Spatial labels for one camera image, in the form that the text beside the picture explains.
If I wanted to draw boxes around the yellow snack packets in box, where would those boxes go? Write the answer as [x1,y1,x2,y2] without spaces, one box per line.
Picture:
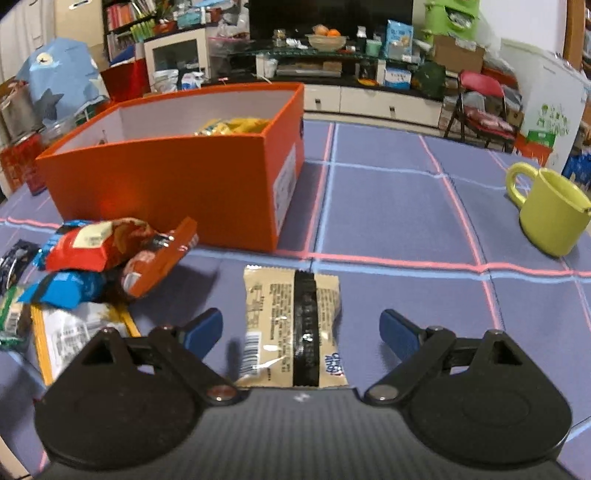
[194,117,270,136]

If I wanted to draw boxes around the blue shark paper bag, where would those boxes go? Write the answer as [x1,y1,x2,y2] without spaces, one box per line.
[16,38,110,125]

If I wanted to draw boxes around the blue cookie snack packet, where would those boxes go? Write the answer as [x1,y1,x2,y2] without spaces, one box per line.
[18,271,106,309]

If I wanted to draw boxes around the dark snack packet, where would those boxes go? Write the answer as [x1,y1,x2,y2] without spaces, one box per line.
[0,240,40,295]

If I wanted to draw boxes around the yellow-green mug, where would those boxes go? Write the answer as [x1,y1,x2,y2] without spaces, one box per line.
[506,162,590,257]

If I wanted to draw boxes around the beige cookie snack packet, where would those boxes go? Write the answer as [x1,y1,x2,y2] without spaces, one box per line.
[238,265,348,388]

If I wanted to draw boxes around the red snack bag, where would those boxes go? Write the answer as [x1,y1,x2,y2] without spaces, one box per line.
[45,218,156,272]

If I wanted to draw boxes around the brown-orange snack packet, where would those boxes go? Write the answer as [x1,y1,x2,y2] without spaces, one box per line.
[119,217,198,300]

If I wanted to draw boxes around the red folding chair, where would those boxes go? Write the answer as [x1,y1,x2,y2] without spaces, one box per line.
[443,70,516,153]

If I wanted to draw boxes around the orange cardboard box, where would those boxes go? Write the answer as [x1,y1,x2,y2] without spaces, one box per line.
[37,83,304,252]

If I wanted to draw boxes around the white yellow snack packet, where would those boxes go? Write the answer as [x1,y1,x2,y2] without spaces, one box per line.
[31,302,140,386]

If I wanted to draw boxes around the white TV cabinet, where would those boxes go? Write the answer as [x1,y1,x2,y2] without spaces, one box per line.
[304,84,442,128]

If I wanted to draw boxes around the fruit bowl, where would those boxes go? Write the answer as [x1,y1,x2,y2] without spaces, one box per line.
[307,24,348,52]

